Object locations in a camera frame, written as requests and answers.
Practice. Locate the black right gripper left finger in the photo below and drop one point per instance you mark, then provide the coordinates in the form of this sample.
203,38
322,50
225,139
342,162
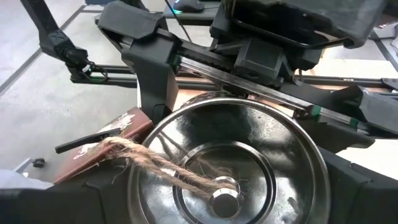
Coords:
62,205

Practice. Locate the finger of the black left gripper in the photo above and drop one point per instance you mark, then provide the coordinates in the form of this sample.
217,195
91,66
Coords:
155,68
382,109

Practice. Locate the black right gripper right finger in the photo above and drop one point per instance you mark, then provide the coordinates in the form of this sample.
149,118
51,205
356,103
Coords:
367,199

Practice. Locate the large dark striped tin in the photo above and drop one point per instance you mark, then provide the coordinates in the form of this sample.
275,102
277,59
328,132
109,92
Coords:
248,133

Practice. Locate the dark red booklet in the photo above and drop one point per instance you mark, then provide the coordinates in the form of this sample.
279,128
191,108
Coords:
130,124

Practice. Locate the black computer mouse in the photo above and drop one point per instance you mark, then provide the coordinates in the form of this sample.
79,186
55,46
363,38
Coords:
189,5

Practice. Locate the brown jute twine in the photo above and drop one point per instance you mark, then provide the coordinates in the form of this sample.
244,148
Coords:
149,158

